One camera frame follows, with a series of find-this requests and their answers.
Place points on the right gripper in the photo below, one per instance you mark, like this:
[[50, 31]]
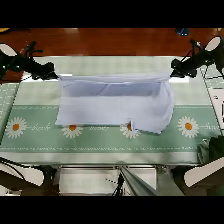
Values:
[[182, 68]]

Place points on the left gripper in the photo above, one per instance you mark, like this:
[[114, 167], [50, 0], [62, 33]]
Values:
[[46, 70]]

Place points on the light blue shirt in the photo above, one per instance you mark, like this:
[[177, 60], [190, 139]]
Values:
[[116, 106]]

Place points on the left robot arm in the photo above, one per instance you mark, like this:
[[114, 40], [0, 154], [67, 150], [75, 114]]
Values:
[[16, 63]]

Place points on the dark green garment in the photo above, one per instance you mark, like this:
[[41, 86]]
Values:
[[213, 150]]

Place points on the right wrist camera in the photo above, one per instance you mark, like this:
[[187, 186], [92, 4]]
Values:
[[196, 46]]

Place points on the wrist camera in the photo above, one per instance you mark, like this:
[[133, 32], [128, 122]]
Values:
[[30, 48], [196, 46]]

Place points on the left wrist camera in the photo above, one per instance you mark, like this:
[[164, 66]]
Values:
[[30, 48]]

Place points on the silver frame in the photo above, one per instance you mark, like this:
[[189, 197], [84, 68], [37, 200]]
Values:
[[141, 187]]

